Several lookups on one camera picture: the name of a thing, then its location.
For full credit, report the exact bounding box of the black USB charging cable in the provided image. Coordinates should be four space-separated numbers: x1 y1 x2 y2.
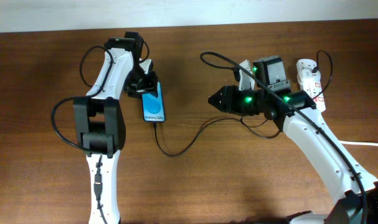
151 50 334 158

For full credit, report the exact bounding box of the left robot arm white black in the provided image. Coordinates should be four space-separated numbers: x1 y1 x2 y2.
73 32 161 223

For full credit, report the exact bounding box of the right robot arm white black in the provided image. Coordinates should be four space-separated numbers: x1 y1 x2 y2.
208 56 378 223

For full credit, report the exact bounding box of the white power strip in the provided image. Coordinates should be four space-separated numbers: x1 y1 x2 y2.
297 75 326 112

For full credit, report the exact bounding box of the white USB charger adapter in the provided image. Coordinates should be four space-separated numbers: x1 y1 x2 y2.
296 58 321 85

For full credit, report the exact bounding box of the blue-screen Galaxy smartphone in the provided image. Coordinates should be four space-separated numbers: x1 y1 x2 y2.
142 82 166 123

